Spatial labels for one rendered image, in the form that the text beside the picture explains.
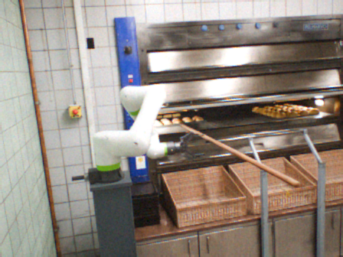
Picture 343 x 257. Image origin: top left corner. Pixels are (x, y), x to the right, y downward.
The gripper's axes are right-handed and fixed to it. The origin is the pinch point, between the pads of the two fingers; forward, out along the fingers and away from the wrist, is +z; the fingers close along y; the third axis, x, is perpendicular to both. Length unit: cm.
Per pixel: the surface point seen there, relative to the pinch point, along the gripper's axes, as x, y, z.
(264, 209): 5, 54, 43
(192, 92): -55, -33, 10
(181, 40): -57, -75, 4
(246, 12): -55, -95, 61
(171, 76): -55, -47, -7
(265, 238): 5, 77, 43
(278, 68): -56, -47, 90
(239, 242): -1, 79, 25
